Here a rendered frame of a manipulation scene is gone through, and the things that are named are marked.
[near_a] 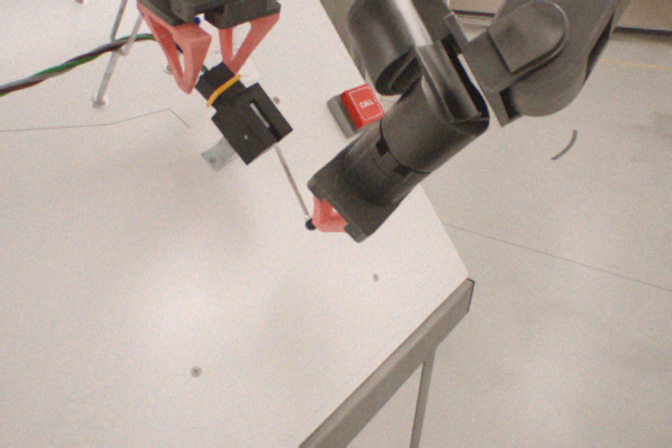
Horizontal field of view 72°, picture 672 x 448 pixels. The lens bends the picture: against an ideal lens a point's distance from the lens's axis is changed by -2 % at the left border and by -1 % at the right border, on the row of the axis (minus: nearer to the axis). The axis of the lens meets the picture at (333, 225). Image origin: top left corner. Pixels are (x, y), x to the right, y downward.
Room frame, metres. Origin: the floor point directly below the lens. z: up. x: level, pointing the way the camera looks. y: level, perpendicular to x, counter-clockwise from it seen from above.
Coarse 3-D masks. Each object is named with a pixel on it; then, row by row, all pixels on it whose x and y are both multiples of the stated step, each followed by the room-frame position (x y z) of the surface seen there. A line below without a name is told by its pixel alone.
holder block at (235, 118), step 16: (240, 96) 0.41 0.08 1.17; (256, 96) 0.42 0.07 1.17; (224, 112) 0.41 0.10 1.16; (240, 112) 0.40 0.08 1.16; (272, 112) 0.42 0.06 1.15; (224, 128) 0.41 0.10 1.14; (240, 128) 0.40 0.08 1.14; (256, 128) 0.40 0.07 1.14; (272, 128) 0.41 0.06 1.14; (288, 128) 0.42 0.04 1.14; (240, 144) 0.40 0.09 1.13; (256, 144) 0.39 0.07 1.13; (272, 144) 0.39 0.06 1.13
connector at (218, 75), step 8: (216, 64) 0.44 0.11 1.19; (224, 64) 0.44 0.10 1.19; (208, 72) 0.42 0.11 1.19; (216, 72) 0.43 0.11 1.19; (224, 72) 0.44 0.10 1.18; (232, 72) 0.44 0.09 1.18; (200, 80) 0.42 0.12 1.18; (208, 80) 0.42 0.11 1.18; (216, 80) 0.42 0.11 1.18; (224, 80) 0.43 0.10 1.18; (200, 88) 0.42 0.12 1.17; (208, 88) 0.42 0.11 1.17; (216, 88) 0.42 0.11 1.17; (232, 88) 0.43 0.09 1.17; (240, 88) 0.43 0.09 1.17; (208, 96) 0.42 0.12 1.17; (224, 96) 0.42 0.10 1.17; (216, 104) 0.42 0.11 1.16
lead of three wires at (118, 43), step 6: (126, 36) 0.39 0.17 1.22; (138, 36) 0.40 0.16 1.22; (144, 36) 0.41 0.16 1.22; (150, 36) 0.41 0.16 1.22; (114, 42) 0.38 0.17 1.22; (120, 42) 0.38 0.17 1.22; (126, 42) 0.39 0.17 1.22; (114, 48) 0.38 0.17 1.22; (120, 48) 0.38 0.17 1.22; (180, 48) 0.43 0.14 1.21; (204, 66) 0.44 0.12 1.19; (204, 72) 0.43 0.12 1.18
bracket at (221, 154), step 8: (216, 144) 0.44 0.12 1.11; (224, 144) 0.44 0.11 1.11; (208, 152) 0.44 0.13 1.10; (216, 152) 0.45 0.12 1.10; (224, 152) 0.44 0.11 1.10; (232, 152) 0.43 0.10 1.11; (208, 160) 0.44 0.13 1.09; (216, 160) 0.44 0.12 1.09; (224, 160) 0.44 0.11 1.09; (232, 160) 0.45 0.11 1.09; (216, 168) 0.44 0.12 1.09
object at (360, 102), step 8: (360, 88) 0.60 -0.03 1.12; (368, 88) 0.61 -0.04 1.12; (344, 96) 0.58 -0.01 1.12; (352, 96) 0.58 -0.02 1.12; (360, 96) 0.59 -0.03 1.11; (368, 96) 0.60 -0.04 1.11; (344, 104) 0.58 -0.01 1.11; (352, 104) 0.57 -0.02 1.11; (360, 104) 0.58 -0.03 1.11; (368, 104) 0.59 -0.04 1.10; (376, 104) 0.59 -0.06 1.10; (352, 112) 0.57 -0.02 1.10; (360, 112) 0.57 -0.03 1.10; (368, 112) 0.58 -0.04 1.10; (376, 112) 0.58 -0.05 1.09; (384, 112) 0.59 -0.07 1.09; (360, 120) 0.56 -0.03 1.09; (368, 120) 0.57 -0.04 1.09; (376, 120) 0.58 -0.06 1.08; (360, 128) 0.56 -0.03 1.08
